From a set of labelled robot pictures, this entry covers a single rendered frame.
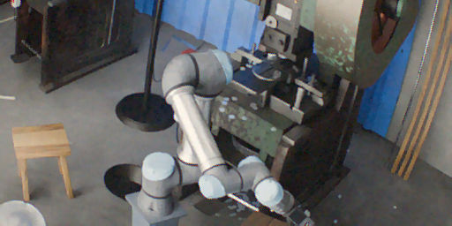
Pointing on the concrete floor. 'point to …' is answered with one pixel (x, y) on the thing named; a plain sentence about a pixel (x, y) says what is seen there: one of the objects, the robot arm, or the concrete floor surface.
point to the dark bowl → (124, 179)
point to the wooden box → (262, 220)
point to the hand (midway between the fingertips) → (305, 220)
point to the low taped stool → (41, 145)
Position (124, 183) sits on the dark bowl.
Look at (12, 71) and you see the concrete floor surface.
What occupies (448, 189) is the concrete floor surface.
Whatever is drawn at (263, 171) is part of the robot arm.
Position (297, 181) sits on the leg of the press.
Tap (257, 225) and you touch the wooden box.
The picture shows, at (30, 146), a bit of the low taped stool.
